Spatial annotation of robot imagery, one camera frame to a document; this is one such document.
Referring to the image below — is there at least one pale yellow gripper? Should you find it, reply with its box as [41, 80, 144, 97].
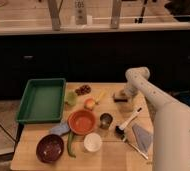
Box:
[120, 90, 134, 112]

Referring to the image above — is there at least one brown block eraser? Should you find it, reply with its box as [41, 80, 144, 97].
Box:
[113, 92, 128, 102]

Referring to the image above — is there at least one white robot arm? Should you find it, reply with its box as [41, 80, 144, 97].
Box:
[124, 67, 190, 171]

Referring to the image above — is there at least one small metal cup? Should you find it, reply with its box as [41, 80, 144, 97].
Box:
[100, 113, 113, 129]

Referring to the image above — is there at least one white paper cup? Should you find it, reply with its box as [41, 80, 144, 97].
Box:
[84, 133, 102, 152]

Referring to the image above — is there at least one yellow banana toy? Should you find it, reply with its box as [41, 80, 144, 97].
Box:
[95, 91, 106, 104]

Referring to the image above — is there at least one metal spoon black head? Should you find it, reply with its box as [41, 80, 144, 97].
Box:
[114, 125, 150, 161]

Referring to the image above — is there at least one red yellow apple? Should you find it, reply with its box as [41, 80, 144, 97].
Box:
[84, 98, 96, 110]

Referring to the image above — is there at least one blue grey folded cloth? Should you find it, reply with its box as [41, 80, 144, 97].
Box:
[132, 124, 153, 153]

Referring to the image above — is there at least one brown grape bunch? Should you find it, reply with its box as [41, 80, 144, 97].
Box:
[75, 85, 91, 96]

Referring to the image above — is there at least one orange bowl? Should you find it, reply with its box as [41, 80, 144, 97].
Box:
[68, 109, 96, 135]

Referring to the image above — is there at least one green toy vegetable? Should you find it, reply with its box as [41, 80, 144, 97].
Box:
[65, 91, 77, 106]

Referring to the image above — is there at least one blue cloth piece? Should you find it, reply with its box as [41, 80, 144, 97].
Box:
[50, 122, 70, 136]

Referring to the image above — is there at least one green chili pepper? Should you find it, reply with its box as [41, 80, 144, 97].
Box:
[67, 131, 76, 158]

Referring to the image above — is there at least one green plastic tray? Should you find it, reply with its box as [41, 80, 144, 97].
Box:
[16, 78, 66, 124]

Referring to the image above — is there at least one dark purple bowl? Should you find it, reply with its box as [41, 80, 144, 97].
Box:
[36, 134, 64, 163]

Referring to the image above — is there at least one black cable left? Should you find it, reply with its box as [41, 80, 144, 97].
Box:
[0, 112, 17, 144]

